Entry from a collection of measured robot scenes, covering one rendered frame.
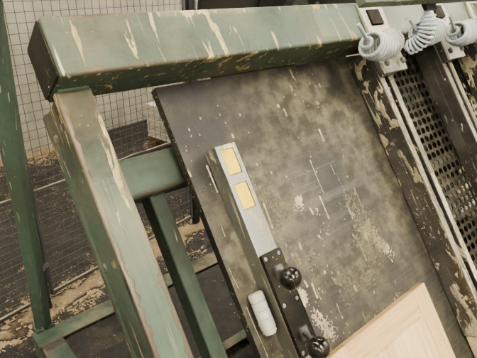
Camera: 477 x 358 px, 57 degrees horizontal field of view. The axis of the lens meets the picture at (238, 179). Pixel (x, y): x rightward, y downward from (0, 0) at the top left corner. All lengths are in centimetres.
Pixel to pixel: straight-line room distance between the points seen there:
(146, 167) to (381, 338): 62
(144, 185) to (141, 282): 20
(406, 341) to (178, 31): 83
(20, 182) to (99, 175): 65
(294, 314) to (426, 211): 52
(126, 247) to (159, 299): 10
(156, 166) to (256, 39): 32
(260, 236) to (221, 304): 219
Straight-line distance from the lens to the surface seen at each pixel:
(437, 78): 151
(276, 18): 99
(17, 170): 132
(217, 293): 310
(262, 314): 84
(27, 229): 144
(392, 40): 105
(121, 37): 77
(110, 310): 184
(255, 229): 83
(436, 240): 124
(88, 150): 72
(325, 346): 75
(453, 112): 151
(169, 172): 86
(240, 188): 84
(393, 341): 110
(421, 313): 118
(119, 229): 71
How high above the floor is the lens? 197
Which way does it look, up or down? 25 degrees down
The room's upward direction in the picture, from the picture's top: 1 degrees clockwise
